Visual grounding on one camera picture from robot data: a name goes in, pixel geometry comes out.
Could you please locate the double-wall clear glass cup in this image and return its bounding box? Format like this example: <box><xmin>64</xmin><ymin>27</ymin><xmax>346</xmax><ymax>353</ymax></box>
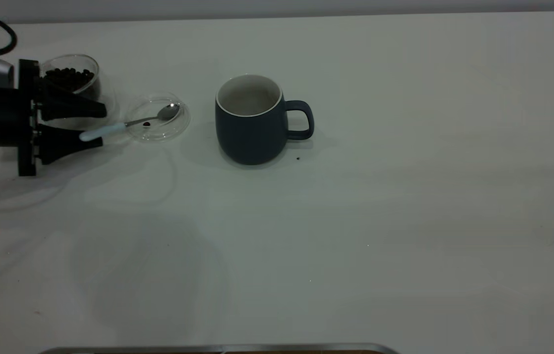
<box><xmin>38</xmin><ymin>54</ymin><xmax>116</xmax><ymax>131</ymax></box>

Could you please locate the pile of coffee beans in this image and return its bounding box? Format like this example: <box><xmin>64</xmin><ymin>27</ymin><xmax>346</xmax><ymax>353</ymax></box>
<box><xmin>43</xmin><ymin>67</ymin><xmax>96</xmax><ymax>95</ymax></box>

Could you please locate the metal spoon with white handle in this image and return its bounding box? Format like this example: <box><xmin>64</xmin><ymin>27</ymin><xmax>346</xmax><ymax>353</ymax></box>
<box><xmin>79</xmin><ymin>103</ymin><xmax>180</xmax><ymax>142</ymax></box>

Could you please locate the dark grey ceramic mug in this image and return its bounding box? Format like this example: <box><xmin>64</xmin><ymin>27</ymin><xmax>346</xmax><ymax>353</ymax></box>
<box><xmin>215</xmin><ymin>74</ymin><xmax>315</xmax><ymax>166</ymax></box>

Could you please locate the round clear glass lid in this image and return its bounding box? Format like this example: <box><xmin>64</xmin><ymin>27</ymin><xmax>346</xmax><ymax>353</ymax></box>
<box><xmin>126</xmin><ymin>93</ymin><xmax>190</xmax><ymax>143</ymax></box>

